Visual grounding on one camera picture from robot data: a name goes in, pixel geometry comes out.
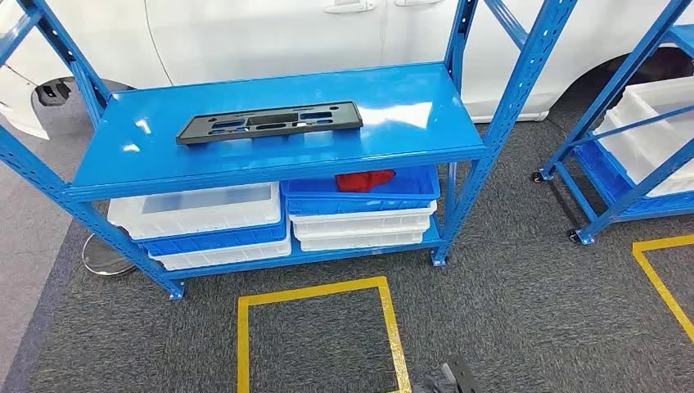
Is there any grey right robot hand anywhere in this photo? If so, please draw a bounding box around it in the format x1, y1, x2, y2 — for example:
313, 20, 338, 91
412, 370, 453, 393

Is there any white plastic bin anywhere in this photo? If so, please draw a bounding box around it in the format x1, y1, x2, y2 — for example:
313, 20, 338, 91
620, 75, 694, 142
107, 182, 283, 241
288, 201, 438, 238
593, 106, 694, 197
149, 236, 293, 273
295, 228, 430, 252

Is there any white car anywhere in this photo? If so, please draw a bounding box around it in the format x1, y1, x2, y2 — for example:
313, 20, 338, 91
0, 0, 694, 141

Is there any blue metal shelf rack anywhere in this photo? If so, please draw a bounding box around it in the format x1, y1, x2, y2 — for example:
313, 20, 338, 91
0, 0, 579, 302

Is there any black plastic car part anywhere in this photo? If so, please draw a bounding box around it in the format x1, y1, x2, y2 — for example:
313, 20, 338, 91
177, 100, 364, 147

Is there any red plastic part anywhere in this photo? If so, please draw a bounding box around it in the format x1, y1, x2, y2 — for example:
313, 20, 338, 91
335, 169, 397, 193

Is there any blue wheeled shelf cart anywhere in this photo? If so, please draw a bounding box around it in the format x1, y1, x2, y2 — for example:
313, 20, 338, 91
531, 0, 694, 246

